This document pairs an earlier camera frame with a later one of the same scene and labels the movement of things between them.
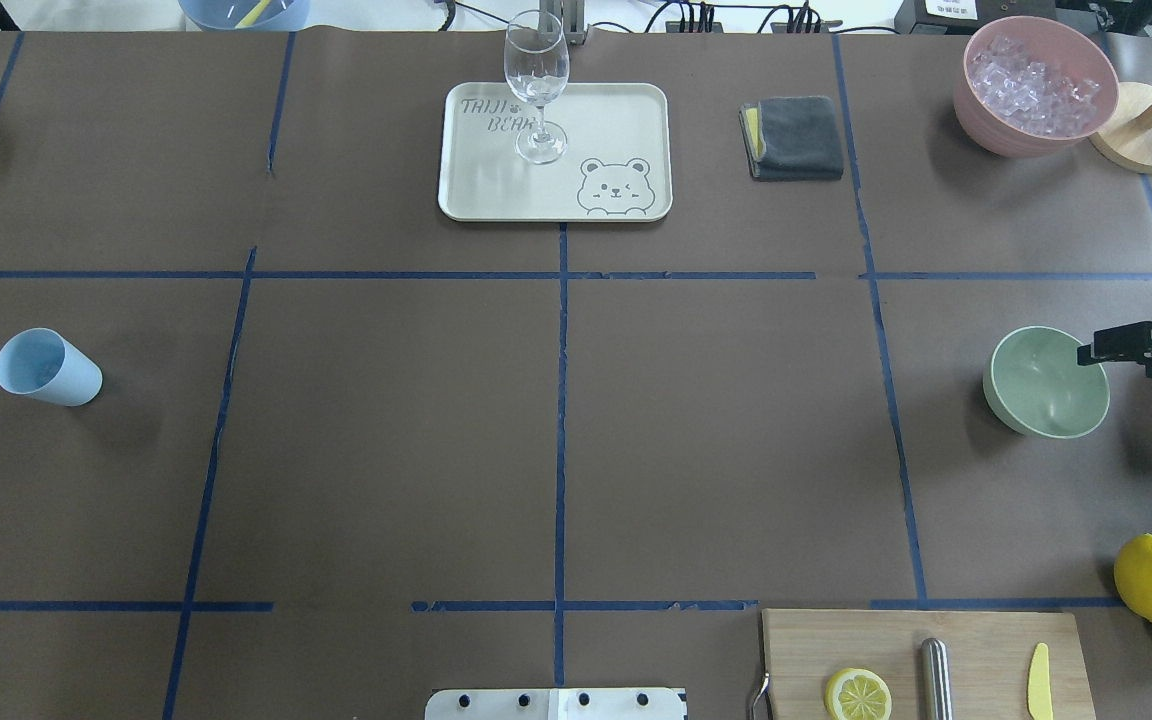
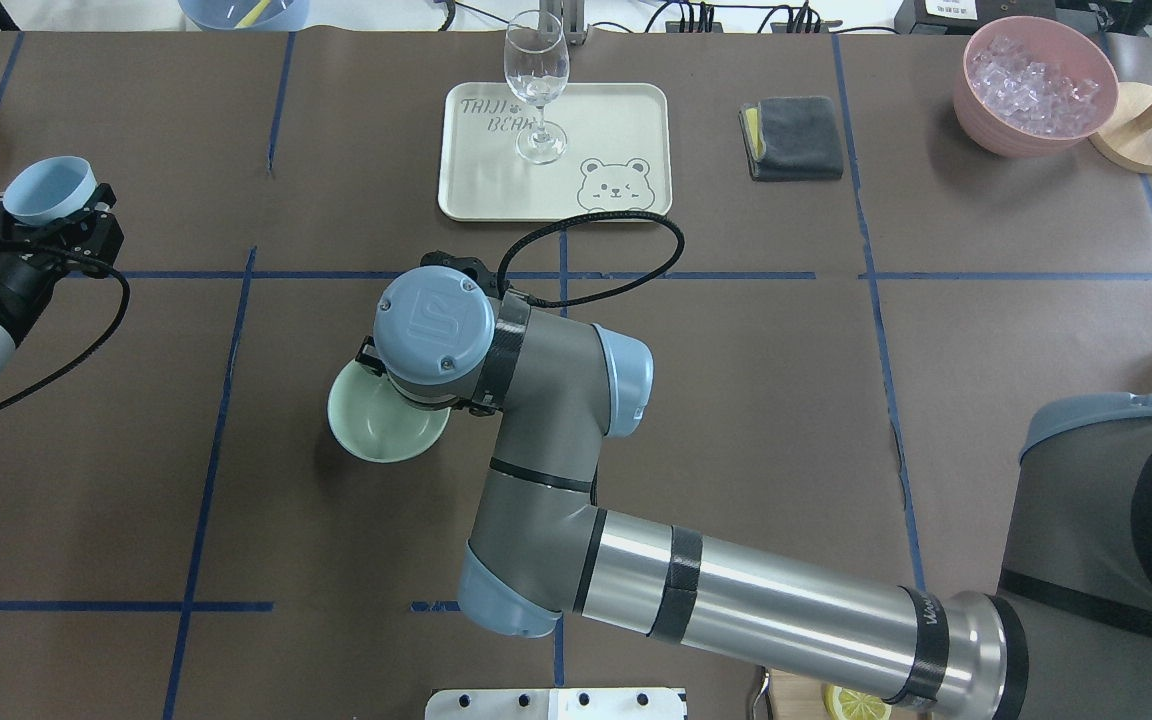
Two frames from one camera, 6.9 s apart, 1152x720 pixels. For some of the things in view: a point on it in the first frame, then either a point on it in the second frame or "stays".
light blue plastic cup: [42, 362] -> [49, 188]
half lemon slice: [857, 693] stays
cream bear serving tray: [617, 166] stays
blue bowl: [225, 15] stays
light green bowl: [1035, 384] -> [374, 421]
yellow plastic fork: [253, 14] stays
